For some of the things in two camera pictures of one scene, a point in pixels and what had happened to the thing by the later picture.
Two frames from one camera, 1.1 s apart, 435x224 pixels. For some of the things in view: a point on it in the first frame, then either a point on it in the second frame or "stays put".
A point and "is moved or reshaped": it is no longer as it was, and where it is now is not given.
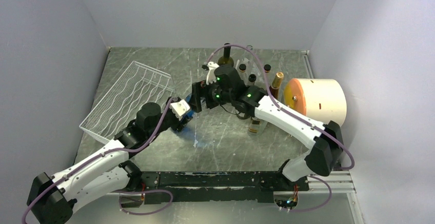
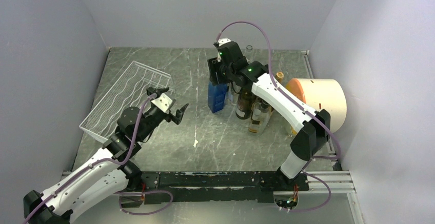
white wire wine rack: [140, 84] stays put
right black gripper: [201, 88] → [214, 66]
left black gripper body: [170, 120] → [153, 118]
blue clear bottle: [190, 112] is moved or reshaped
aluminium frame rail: [321, 183] stays put
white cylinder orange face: [322, 100] stays put
